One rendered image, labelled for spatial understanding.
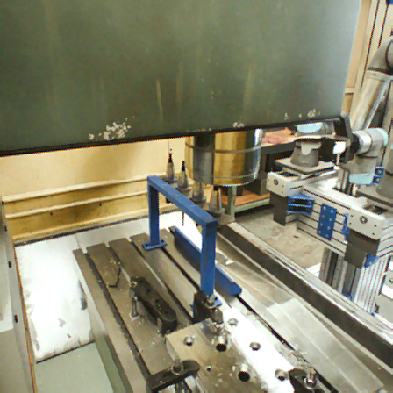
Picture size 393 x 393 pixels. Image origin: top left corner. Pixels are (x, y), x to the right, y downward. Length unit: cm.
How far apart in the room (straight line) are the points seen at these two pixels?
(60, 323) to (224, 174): 109
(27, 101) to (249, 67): 32
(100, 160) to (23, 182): 35
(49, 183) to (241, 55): 128
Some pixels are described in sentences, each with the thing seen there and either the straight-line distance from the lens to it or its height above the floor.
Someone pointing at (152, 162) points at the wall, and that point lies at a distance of 179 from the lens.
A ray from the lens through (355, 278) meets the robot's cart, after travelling 207.
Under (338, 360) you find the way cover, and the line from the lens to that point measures 140.
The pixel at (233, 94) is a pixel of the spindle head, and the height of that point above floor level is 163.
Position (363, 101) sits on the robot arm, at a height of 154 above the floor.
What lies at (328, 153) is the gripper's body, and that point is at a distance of 114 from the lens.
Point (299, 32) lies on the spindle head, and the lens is 64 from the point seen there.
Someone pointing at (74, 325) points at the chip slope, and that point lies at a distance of 155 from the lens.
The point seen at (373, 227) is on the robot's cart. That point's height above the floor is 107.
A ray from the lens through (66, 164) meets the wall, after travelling 167.
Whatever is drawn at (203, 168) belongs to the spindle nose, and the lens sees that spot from 66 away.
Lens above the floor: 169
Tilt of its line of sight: 23 degrees down
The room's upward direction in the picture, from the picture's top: 1 degrees clockwise
